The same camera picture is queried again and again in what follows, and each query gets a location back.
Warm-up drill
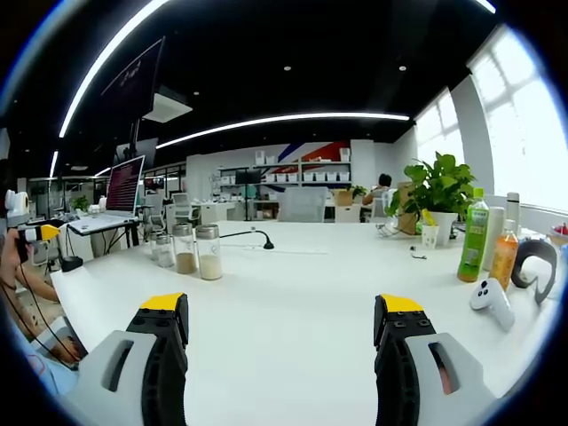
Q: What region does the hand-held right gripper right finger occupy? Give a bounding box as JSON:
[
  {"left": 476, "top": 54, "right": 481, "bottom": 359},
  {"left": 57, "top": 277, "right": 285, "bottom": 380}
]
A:
[{"left": 374, "top": 293, "right": 498, "bottom": 426}]

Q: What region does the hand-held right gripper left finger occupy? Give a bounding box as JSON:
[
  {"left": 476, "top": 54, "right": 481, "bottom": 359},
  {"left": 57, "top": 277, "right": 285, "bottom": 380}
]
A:
[{"left": 66, "top": 291, "right": 190, "bottom": 426}]

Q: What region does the glass seasoning bottle brown powder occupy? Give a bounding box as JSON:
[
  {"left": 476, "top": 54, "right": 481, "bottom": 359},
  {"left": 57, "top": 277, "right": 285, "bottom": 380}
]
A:
[{"left": 171, "top": 223, "right": 199, "bottom": 275}]

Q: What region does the glass seasoning bottle white powder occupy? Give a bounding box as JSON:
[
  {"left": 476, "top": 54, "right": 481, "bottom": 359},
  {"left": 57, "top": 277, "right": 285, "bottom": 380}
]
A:
[{"left": 194, "top": 224, "right": 225, "bottom": 281}]

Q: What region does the orange drink bottle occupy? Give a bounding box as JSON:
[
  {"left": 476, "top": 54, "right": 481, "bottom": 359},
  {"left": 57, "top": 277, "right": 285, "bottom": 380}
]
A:
[{"left": 487, "top": 218, "right": 520, "bottom": 292}]

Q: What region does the green drink bottle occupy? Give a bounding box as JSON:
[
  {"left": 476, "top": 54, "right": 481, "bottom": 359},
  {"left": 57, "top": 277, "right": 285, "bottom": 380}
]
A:
[{"left": 456, "top": 186, "right": 491, "bottom": 284}]

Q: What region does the person's left hand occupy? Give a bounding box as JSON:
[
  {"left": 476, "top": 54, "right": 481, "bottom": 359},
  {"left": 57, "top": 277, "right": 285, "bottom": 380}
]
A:
[{"left": 0, "top": 230, "right": 36, "bottom": 272}]

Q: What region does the person's light blue shirt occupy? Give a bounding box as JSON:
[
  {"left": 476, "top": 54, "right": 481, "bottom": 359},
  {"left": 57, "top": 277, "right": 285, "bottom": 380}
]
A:
[{"left": 12, "top": 341, "right": 82, "bottom": 397}]

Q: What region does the open laptop on stand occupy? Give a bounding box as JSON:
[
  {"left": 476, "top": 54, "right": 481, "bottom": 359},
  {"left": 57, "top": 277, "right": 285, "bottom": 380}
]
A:
[{"left": 66, "top": 154, "right": 147, "bottom": 236}]

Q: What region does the white handheld controller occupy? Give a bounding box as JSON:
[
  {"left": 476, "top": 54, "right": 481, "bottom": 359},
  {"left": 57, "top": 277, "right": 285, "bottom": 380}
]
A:
[{"left": 469, "top": 278, "right": 517, "bottom": 334}]

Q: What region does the white paper cup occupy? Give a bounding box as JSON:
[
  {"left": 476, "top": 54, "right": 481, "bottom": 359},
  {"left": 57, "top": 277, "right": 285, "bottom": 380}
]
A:
[{"left": 421, "top": 223, "right": 441, "bottom": 249}]

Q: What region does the white plant pot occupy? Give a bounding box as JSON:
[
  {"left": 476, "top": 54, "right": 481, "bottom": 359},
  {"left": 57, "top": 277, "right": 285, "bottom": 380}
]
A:
[{"left": 425, "top": 210, "right": 459, "bottom": 248}]

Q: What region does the long ceiling light strip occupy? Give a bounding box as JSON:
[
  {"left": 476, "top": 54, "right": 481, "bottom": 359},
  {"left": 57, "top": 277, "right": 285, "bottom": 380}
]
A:
[{"left": 59, "top": 0, "right": 172, "bottom": 139}]

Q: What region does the white cylinder container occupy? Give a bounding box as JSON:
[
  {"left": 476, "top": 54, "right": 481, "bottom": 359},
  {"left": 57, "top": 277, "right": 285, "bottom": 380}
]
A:
[{"left": 482, "top": 206, "right": 508, "bottom": 272}]

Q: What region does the brown paper bag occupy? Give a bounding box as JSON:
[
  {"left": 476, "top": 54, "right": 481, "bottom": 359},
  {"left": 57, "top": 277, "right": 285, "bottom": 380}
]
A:
[{"left": 395, "top": 181, "right": 421, "bottom": 236}]

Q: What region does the white ceiling unit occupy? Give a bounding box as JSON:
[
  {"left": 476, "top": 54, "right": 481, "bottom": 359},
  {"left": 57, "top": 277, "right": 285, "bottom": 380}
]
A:
[{"left": 141, "top": 85, "right": 193, "bottom": 124}]

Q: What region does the hanging dark monitor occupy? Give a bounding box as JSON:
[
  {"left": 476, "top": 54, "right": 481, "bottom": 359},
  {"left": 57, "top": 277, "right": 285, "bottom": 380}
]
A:
[{"left": 99, "top": 36, "right": 166, "bottom": 122}]

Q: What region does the black gooseneck microphone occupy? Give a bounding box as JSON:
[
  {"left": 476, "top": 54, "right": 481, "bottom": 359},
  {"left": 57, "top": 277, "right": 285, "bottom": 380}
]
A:
[{"left": 218, "top": 227, "right": 276, "bottom": 251}]

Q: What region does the green leafy plant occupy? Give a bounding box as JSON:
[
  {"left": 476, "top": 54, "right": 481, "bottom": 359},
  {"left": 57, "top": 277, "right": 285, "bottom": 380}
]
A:
[{"left": 384, "top": 152, "right": 478, "bottom": 236}]

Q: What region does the white storage shelf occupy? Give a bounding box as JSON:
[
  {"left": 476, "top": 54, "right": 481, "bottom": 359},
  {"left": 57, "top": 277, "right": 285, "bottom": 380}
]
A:
[{"left": 251, "top": 147, "right": 355, "bottom": 186}]

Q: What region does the curved ceiling light strip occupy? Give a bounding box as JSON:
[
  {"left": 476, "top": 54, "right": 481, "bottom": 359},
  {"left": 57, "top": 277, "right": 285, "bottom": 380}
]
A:
[{"left": 154, "top": 112, "right": 411, "bottom": 151}]

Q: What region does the black cable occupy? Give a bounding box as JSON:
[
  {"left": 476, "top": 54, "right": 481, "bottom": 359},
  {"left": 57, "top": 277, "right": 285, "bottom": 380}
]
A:
[{"left": 0, "top": 246, "right": 80, "bottom": 367}]

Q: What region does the dark grey headset strap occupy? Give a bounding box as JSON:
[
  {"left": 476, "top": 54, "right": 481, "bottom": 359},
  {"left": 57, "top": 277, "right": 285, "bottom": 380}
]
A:
[{"left": 509, "top": 239, "right": 559, "bottom": 306}]

